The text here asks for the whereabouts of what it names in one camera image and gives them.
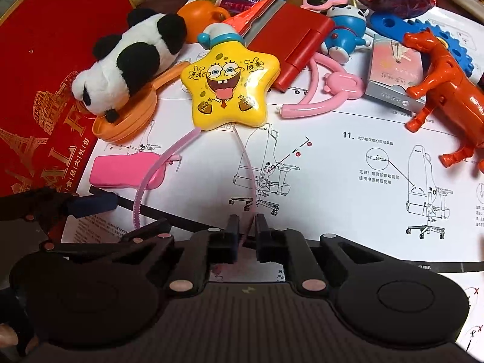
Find yellow star toy pink strap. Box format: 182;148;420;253
130;23;281;235

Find orange toy frying pan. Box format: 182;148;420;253
93;62;190;145

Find pink plastic clip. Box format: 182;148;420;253
89;151;182;190

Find orange translucent plastic piece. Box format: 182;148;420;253
221;0;286;38

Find white instruction sheet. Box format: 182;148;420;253
60;0;484;273

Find grey pink card box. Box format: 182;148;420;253
363;33;430;114

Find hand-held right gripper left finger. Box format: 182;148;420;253
93;215;240;297

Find panda plush toy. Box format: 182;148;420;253
71;8;188;123

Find blue toy gear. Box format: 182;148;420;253
370;12;476;80

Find pink heart-shaped toy glasses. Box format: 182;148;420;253
301;0;350;10

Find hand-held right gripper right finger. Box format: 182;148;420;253
256;215;417;296

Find blue cat figure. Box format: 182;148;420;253
321;2;373;65

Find orange toy cup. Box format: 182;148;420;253
177;0;231;33

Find orange toy horse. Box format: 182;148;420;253
403;27;484;169

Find red folding case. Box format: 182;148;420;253
246;2;336;92

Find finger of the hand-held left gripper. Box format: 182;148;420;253
41;217;171;252
0;188;119;243

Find person's left hand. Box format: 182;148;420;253
0;324;20;350

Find red cardboard gift box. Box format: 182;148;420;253
0;0;137;197

